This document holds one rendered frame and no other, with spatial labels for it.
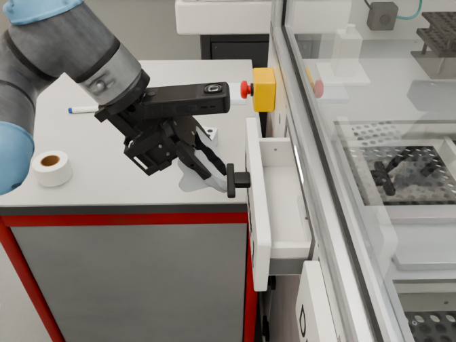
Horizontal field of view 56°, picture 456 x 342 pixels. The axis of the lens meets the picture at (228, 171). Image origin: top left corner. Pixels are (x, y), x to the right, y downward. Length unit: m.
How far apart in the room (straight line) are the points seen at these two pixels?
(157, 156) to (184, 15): 0.84
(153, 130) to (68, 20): 0.17
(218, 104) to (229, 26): 0.86
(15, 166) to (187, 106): 0.23
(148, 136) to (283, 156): 0.30
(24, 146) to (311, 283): 0.33
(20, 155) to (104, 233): 0.54
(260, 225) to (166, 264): 0.48
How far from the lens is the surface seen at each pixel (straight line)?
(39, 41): 0.53
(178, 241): 0.95
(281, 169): 0.79
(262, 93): 0.91
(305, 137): 0.61
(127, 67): 0.54
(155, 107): 0.56
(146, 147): 0.58
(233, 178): 0.65
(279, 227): 0.69
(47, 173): 0.91
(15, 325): 1.71
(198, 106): 0.55
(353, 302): 0.43
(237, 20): 1.39
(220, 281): 1.06
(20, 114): 0.47
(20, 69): 0.54
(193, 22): 1.39
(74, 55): 0.53
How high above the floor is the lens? 1.34
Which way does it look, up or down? 40 degrees down
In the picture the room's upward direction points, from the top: straight up
